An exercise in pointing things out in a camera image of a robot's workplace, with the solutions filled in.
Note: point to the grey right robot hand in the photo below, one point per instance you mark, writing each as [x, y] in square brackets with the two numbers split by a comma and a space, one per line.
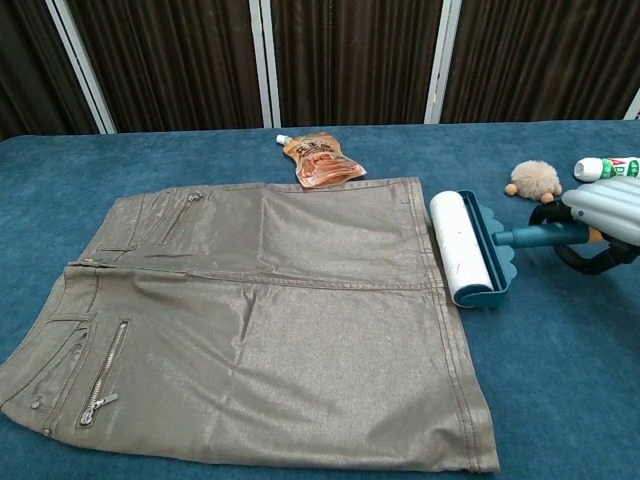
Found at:
[600, 207]

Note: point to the teal lint roller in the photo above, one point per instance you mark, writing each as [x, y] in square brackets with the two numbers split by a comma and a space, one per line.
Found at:
[465, 247]

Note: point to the brown zippered skirt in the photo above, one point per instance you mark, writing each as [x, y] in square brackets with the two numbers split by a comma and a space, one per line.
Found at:
[260, 320]

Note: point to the white green labelled bottle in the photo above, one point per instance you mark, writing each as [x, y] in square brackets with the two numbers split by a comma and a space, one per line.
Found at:
[607, 167]

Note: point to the beige fluffy plush toy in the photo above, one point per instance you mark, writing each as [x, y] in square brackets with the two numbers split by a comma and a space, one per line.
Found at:
[534, 181]

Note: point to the blue table cloth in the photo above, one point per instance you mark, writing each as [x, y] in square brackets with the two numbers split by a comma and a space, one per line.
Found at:
[550, 375]

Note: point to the orange spouted refill pouch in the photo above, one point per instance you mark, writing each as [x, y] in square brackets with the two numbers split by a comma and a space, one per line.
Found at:
[322, 160]

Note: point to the dark folding screen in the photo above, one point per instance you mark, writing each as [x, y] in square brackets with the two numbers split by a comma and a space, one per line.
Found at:
[320, 60]

